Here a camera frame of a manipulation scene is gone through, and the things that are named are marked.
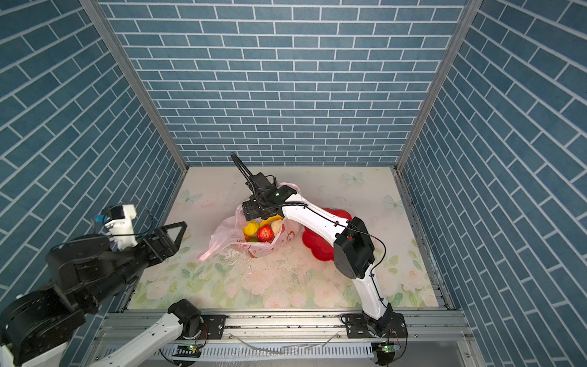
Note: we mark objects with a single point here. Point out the red flower-shaped plate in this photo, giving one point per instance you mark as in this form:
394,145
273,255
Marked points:
319,247

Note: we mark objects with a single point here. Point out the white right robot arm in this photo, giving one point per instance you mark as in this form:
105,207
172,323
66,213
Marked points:
354,251

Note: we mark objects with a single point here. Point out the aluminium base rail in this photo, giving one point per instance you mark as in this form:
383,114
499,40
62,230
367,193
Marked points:
436,337

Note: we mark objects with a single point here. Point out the pink plastic bag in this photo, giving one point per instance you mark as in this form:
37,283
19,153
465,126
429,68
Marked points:
254,238

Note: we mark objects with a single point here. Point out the aluminium corner post right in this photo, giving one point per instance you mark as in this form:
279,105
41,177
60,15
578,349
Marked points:
453,47

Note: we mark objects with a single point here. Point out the yellow fake banana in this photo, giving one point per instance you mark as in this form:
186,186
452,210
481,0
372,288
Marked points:
270,220

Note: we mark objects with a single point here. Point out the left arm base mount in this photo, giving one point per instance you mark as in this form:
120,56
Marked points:
212,326

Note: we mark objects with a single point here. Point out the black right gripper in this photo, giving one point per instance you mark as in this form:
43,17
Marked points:
249,209

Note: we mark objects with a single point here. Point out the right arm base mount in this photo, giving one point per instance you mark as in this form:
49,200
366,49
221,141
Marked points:
361,326

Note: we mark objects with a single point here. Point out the aluminium corner post left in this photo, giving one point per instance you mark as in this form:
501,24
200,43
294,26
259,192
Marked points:
108,35

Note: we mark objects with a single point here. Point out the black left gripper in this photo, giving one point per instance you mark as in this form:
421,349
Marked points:
158,254

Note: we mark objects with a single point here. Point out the beige fake fruit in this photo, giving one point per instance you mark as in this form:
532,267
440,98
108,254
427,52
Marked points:
276,227

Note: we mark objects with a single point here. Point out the aluminium corner post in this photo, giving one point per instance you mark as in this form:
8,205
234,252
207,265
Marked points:
453,47
108,35

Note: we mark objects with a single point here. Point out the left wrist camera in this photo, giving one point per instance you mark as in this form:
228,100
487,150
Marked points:
117,221

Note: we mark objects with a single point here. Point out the red fake strawberry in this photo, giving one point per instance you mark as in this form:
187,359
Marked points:
265,234

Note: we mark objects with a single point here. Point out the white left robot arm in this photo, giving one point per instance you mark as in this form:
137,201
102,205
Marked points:
84,273

